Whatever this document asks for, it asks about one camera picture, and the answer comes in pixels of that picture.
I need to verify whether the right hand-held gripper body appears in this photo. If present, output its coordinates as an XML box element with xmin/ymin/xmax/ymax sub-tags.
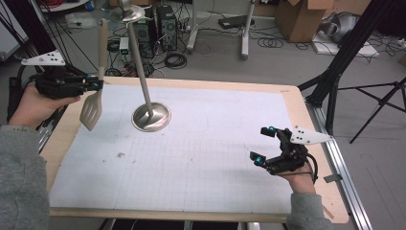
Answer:
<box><xmin>264</xmin><ymin>125</ymin><xmax>335</xmax><ymax>176</ymax></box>

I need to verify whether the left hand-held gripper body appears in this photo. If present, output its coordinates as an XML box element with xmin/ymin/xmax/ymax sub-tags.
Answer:
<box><xmin>20</xmin><ymin>50</ymin><xmax>91</xmax><ymax>100</ymax></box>

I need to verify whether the wooden slotted spatula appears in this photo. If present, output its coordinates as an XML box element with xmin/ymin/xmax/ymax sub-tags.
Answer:
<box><xmin>79</xmin><ymin>18</ymin><xmax>109</xmax><ymax>132</ymax></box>

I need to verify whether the person's right hand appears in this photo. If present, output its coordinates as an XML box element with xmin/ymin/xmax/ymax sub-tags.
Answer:
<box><xmin>276</xmin><ymin>162</ymin><xmax>317</xmax><ymax>195</ymax></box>

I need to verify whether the person's left hand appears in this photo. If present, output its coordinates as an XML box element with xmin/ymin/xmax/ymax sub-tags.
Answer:
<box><xmin>8</xmin><ymin>83</ymin><xmax>81</xmax><ymax>130</ymax></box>

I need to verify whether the small white box green light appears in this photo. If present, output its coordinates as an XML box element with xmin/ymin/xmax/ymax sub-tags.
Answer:
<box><xmin>119</xmin><ymin>36</ymin><xmax>130</xmax><ymax>61</ymax></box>

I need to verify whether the white grid paper mat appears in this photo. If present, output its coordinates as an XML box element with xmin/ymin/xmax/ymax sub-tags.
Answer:
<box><xmin>49</xmin><ymin>83</ymin><xmax>295</xmax><ymax>215</ymax></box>

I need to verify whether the clear plastic bag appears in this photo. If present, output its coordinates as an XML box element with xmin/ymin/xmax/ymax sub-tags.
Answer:
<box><xmin>64</xmin><ymin>11</ymin><xmax>100</xmax><ymax>31</ymax></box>

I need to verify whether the metal stand with round base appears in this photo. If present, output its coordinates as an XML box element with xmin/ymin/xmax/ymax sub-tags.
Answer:
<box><xmin>108</xmin><ymin>0</ymin><xmax>172</xmax><ymax>133</ymax></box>

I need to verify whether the black computer tower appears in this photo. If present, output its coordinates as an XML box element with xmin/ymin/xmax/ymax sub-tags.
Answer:
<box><xmin>156</xmin><ymin>4</ymin><xmax>178</xmax><ymax>52</ymax></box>
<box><xmin>132</xmin><ymin>17</ymin><xmax>158</xmax><ymax>59</ymax></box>

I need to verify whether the white round table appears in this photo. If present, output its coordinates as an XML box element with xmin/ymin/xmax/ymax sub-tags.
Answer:
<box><xmin>37</xmin><ymin>0</ymin><xmax>92</xmax><ymax>13</ymax></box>

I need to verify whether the white stand leg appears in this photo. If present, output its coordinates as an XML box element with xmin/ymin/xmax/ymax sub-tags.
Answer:
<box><xmin>240</xmin><ymin>0</ymin><xmax>257</xmax><ymax>61</ymax></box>
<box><xmin>186</xmin><ymin>0</ymin><xmax>201</xmax><ymax>54</ymax></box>

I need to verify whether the black tripod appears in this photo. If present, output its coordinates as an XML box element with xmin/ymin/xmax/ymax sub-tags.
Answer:
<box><xmin>337</xmin><ymin>76</ymin><xmax>406</xmax><ymax>145</ymax></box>

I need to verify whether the flat black device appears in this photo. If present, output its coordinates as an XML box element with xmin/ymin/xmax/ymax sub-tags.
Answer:
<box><xmin>217</xmin><ymin>14</ymin><xmax>256</xmax><ymax>31</ymax></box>

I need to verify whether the cardboard box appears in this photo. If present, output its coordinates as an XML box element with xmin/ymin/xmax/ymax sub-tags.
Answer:
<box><xmin>275</xmin><ymin>0</ymin><xmax>336</xmax><ymax>44</ymax></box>

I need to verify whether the white flat board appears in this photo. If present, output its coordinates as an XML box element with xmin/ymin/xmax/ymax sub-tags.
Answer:
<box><xmin>310</xmin><ymin>32</ymin><xmax>381</xmax><ymax>58</ymax></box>

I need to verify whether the grey rounded appliance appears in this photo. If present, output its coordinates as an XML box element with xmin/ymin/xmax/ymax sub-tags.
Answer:
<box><xmin>319</xmin><ymin>11</ymin><xmax>360</xmax><ymax>44</ymax></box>

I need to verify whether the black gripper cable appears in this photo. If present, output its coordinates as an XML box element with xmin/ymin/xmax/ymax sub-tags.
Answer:
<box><xmin>281</xmin><ymin>152</ymin><xmax>320</xmax><ymax>185</ymax></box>

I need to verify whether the aluminium rail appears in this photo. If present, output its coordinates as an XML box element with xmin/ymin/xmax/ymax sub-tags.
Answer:
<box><xmin>36</xmin><ymin>104</ymin><xmax>69</xmax><ymax>154</ymax></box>
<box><xmin>305</xmin><ymin>98</ymin><xmax>374</xmax><ymax>230</ymax></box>

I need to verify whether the small grey metal bracket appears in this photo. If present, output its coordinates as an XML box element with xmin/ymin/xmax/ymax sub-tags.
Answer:
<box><xmin>323</xmin><ymin>172</ymin><xmax>344</xmax><ymax>184</ymax></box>

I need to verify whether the black frame strut with cables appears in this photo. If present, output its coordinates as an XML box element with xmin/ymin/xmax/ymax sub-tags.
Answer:
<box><xmin>0</xmin><ymin>0</ymin><xmax>99</xmax><ymax>123</ymax></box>

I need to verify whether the thick coiled black cable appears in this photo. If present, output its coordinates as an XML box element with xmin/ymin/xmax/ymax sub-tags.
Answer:
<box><xmin>164</xmin><ymin>51</ymin><xmax>189</xmax><ymax>70</ymax></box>

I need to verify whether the thin coiled black cable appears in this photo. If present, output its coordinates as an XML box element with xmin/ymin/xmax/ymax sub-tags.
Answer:
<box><xmin>257</xmin><ymin>36</ymin><xmax>285</xmax><ymax>50</ymax></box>

